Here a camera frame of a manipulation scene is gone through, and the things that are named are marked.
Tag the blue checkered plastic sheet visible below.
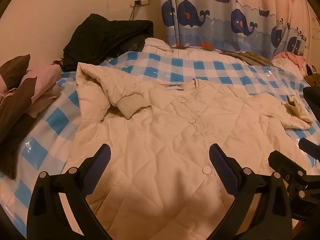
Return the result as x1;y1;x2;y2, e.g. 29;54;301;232
0;50;320;240

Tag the white quilt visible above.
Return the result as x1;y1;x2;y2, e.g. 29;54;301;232
144;37;225;55

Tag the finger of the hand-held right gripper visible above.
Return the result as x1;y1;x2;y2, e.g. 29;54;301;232
299;138;320;160
268;151;307;180

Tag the whale print curtain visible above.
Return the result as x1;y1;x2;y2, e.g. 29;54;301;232
156;0;309;55

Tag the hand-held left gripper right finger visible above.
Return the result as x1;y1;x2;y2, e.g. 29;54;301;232
209;144;293;240

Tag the pink cloth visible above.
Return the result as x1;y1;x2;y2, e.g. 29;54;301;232
272;51;307;74

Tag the pink and brown pillow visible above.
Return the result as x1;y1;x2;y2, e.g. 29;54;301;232
0;54;63;180

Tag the white quilted jacket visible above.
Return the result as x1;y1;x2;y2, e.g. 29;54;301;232
67;61;314;240

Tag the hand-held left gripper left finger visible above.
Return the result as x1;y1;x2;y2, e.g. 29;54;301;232
27;144;113;240

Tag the dark cloth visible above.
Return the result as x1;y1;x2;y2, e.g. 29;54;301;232
303;65;320;112

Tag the olive cloth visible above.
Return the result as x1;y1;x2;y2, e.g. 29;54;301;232
222;51;274;67

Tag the black jacket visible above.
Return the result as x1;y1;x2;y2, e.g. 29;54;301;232
61;13;154;72

